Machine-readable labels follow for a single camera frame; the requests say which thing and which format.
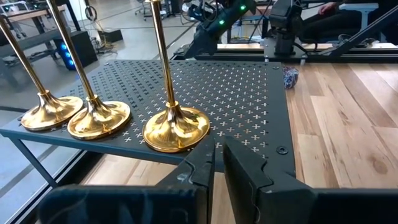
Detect round blue red patterned holder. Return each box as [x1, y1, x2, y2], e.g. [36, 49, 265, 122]
[282, 65, 300, 90]

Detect flat black box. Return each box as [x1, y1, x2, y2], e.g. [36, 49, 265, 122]
[98, 28, 124, 44]

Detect black perforated metal shelf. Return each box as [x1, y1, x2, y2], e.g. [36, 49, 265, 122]
[0, 59, 297, 189]

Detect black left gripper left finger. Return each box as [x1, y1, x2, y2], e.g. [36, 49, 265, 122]
[39, 135, 216, 224]

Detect black computer tower blue lights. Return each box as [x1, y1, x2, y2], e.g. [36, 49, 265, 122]
[54, 30, 99, 71]

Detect tall gold candlestick holder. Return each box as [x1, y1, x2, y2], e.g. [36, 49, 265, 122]
[0, 17, 84, 132]
[142, 0, 211, 154]
[45, 0, 132, 141]

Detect person's hand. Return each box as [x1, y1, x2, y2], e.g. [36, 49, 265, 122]
[318, 2, 338, 16]

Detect coiled black cable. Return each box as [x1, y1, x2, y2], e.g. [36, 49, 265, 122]
[84, 4, 98, 22]

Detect black aluminium table frame rail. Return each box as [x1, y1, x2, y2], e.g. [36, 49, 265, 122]
[172, 6, 398, 64]

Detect person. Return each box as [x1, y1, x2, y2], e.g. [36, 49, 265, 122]
[302, 0, 398, 44]

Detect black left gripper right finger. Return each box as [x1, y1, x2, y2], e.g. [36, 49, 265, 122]
[222, 136, 398, 224]

